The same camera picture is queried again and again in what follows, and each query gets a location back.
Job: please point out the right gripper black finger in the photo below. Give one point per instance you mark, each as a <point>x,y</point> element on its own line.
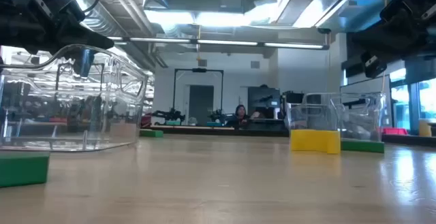
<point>373,42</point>
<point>402,14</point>

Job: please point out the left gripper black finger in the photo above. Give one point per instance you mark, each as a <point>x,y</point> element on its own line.
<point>80,23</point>
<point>93,43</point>

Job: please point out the natural wood rectangular block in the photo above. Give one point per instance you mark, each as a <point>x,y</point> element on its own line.
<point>122,130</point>

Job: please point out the green rectangular block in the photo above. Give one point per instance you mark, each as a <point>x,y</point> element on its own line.
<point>151,133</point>
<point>22,169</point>
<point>362,146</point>

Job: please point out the yellow arch block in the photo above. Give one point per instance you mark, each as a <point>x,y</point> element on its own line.
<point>315,141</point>

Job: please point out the black background robot arm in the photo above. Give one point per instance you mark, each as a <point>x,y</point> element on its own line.
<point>219,116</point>
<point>172,115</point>

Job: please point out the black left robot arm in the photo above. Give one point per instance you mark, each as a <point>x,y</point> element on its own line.
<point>10,6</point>

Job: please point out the clear plastic bin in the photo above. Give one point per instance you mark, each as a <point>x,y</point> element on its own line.
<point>357,115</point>
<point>102,115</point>

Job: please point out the red bin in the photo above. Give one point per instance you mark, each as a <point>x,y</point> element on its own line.
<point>395,131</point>

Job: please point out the yellow container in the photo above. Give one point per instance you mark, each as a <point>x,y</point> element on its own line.
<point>424,128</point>

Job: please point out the grey door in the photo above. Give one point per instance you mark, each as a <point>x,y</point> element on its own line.
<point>201,101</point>

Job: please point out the long linear ceiling light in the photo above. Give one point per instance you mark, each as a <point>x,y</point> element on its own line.
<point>225,42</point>

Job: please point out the black background table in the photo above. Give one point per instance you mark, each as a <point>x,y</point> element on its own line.
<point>204,131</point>

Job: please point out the person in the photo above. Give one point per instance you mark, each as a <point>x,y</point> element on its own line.
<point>241,115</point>

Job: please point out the rectangular metal ceiling duct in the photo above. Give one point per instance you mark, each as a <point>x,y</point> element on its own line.
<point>327,13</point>

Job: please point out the black background station frame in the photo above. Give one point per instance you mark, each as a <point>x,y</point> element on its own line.
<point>198,70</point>

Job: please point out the grey wall vent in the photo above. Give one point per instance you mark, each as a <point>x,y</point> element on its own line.
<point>202,63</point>
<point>255,64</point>

